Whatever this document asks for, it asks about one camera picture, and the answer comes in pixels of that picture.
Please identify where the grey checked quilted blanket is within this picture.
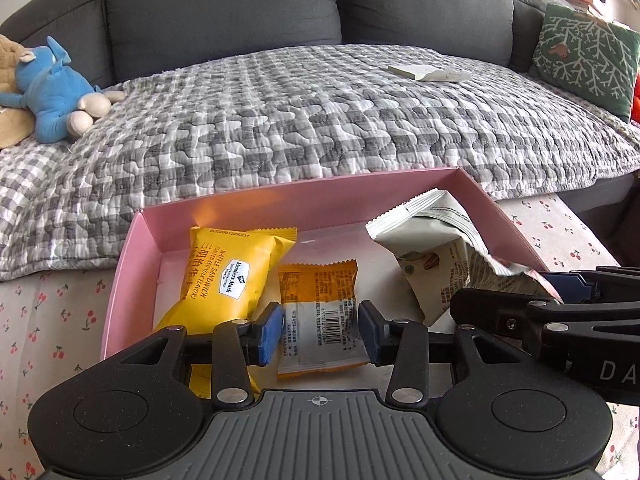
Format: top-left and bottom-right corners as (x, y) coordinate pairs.
(0, 44), (640, 283)

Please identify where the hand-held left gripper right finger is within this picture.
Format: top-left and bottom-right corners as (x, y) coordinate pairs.
(358, 300), (531, 407)

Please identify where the blue plush toy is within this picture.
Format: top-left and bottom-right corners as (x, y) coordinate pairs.
(0, 36), (126, 143)

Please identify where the white green nut snack packet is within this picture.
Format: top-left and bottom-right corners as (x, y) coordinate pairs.
(365, 188), (563, 326)

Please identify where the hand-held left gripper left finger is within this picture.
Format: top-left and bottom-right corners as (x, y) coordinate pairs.
(117, 302), (287, 407)

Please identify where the pink cardboard box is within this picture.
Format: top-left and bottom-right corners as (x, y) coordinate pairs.
(100, 166), (563, 362)

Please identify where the beige fleece blanket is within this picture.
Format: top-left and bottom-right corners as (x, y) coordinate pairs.
(0, 35), (36, 150)

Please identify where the green branch-print cushion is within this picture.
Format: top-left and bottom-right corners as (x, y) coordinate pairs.
(531, 2), (640, 123)

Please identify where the yellow wafer sandwich packet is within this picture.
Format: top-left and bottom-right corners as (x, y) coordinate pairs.
(152, 226), (298, 396)

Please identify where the dark grey sofa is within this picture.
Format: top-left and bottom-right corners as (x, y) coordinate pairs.
(0, 0), (640, 241)

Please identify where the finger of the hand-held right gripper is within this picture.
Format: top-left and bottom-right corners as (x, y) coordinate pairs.
(449, 287), (640, 361)
(540, 266), (640, 302)

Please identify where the small orange snack packet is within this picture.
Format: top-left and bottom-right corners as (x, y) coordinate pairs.
(276, 258), (372, 380)

